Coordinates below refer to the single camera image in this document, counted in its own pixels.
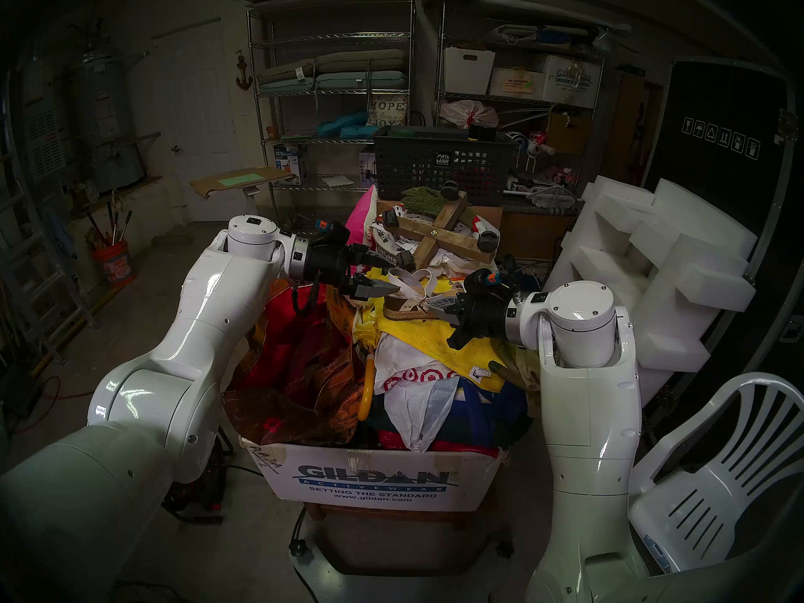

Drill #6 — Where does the orange bucket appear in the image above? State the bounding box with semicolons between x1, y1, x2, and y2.
91;239;136;288

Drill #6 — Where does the brown wooden stand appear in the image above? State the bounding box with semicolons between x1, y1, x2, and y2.
305;482;500;530

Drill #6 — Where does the HOPE sign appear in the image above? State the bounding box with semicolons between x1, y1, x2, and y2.
367;93;410;128

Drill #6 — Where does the brown wooden chest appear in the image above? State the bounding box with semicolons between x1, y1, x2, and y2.
499;206;582;262

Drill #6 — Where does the beige green garden glove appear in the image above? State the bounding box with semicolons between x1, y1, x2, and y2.
489;344;541;414

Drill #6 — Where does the red extension cord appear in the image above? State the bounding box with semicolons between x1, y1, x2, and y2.
13;374;95;436

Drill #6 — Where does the white panel door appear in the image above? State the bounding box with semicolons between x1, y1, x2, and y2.
153;19;252;224

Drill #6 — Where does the black flight case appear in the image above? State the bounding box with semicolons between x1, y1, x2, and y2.
641;57;804;433

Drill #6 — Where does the white foam packing frame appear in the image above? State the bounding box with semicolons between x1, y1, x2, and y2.
543;175;759;401

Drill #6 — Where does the pink pillow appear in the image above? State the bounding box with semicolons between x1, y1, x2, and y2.
345;185;379;247

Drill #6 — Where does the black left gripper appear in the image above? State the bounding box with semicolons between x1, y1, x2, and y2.
303;242;401;302

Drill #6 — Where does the wooden cross caster dolly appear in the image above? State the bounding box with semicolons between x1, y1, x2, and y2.
381;181;501;274

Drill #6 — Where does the grey furnace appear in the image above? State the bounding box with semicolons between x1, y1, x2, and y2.
22;93;70;182

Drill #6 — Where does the chrome wire shelf rack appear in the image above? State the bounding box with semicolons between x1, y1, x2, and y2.
246;0;418;235
435;0;607;188

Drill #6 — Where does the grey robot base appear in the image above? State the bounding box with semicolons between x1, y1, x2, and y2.
288;511;516;603

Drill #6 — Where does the red black cable reel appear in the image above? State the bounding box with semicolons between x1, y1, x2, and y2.
163;420;227;526

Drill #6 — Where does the aluminium ladder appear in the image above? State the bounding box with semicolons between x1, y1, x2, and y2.
0;74;100;365

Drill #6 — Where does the white storage bin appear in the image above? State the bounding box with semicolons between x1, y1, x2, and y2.
443;46;497;95

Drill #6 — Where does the large Gildan cardboard box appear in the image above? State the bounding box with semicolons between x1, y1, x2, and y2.
242;438;506;513

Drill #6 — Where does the pale teal seat cushion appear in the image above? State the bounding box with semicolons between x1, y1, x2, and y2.
259;71;409;95

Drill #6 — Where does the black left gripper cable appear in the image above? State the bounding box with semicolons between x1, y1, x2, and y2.
292;280;321;317

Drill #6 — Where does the white plastic chair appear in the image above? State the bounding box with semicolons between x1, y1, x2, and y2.
628;372;804;574

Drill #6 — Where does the grey water heater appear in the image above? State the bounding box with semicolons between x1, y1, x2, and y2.
72;49;146;194

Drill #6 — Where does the brown wooden cabinet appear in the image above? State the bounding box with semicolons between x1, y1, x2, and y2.
603;71;663;185

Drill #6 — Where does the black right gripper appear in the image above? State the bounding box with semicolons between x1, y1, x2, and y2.
433;293;521;351

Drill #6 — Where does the olive seat cushion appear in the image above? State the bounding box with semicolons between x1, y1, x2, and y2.
256;49;408;85

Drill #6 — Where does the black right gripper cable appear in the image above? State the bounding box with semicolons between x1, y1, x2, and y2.
502;253;541;295

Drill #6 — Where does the yellow towel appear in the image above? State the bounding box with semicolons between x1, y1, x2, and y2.
355;269;541;394

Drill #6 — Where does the green knit glove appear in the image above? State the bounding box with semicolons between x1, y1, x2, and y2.
401;186;478;227

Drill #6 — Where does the white red plastic bag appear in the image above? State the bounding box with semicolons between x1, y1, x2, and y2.
374;335;465;453

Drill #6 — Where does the black mesh basket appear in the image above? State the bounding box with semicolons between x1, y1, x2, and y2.
374;128;516;207

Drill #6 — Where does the blue fabric bag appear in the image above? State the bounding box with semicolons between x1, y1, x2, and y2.
371;382;535;448

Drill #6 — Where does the brown cardboard box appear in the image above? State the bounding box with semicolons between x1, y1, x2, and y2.
545;112;594;156

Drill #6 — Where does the white pink plastic bag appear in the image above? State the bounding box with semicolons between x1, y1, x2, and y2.
440;99;500;129

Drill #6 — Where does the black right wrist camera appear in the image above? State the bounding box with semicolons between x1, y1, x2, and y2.
466;269;504;295

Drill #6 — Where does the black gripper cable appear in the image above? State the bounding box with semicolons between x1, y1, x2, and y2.
502;253;541;295
292;280;321;317

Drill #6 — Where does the grey clothes iron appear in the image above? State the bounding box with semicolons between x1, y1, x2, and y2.
524;184;579;210

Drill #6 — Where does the blue white product box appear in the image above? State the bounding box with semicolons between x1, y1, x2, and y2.
273;143;310;186

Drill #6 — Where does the white box orange label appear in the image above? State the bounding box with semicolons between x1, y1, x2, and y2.
489;67;546;101

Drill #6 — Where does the red orange tote bag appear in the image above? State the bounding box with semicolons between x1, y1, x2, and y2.
223;280;368;447

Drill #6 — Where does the white strap wedge sandal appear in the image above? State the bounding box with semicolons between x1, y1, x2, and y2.
380;268;469;323

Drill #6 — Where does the small Gildan cardboard box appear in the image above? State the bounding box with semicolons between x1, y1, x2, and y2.
541;54;604;109

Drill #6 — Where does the turquoise pillow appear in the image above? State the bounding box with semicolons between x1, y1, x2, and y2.
316;111;371;139

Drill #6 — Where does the red fabric bag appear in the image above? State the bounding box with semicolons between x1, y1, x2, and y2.
377;429;503;459

